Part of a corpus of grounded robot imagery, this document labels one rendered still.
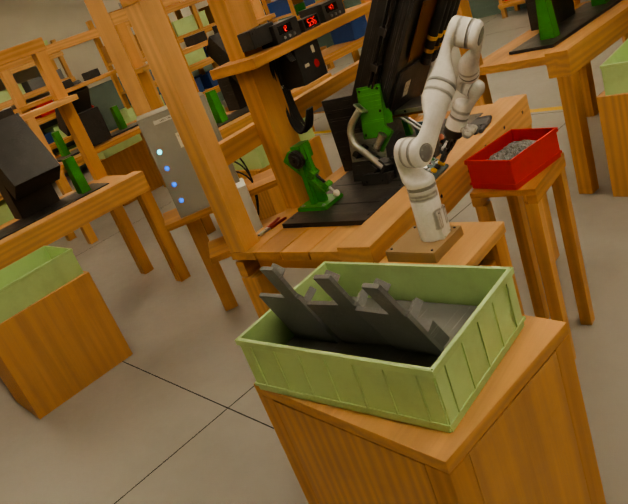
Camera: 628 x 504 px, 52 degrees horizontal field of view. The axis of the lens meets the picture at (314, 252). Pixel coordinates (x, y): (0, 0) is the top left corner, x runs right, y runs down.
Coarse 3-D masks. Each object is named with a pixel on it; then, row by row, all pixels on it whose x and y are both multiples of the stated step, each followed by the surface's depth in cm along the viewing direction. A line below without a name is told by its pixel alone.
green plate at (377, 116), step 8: (360, 88) 263; (368, 88) 260; (376, 88) 258; (360, 96) 264; (368, 96) 261; (376, 96) 259; (368, 104) 262; (376, 104) 260; (384, 104) 262; (368, 112) 263; (376, 112) 261; (384, 112) 260; (368, 120) 264; (376, 120) 262; (384, 120) 260; (392, 120) 266; (368, 128) 265; (376, 128) 263; (368, 136) 266; (376, 136) 264
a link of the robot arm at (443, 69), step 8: (456, 16) 199; (464, 16) 199; (448, 24) 199; (456, 24) 197; (464, 24) 196; (448, 32) 198; (456, 32) 197; (464, 32) 196; (448, 40) 198; (456, 40) 199; (440, 48) 199; (448, 48) 198; (464, 48) 202; (440, 56) 197; (448, 56) 197; (440, 64) 196; (448, 64) 196; (432, 72) 197; (440, 72) 194; (448, 72) 194; (448, 80) 194; (456, 80) 197
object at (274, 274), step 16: (272, 272) 158; (288, 288) 161; (272, 304) 174; (288, 304) 169; (304, 304) 165; (288, 320) 178; (304, 320) 173; (320, 320) 170; (304, 336) 182; (320, 336) 176
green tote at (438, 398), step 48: (432, 288) 176; (480, 288) 165; (240, 336) 173; (288, 336) 186; (480, 336) 146; (288, 384) 168; (336, 384) 155; (384, 384) 143; (432, 384) 134; (480, 384) 146
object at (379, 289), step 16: (368, 288) 135; (384, 288) 136; (384, 304) 139; (368, 320) 153; (384, 320) 148; (400, 320) 144; (416, 320) 143; (432, 320) 154; (384, 336) 158; (400, 336) 153; (416, 336) 148; (432, 336) 154; (448, 336) 159; (416, 352) 158; (432, 352) 153
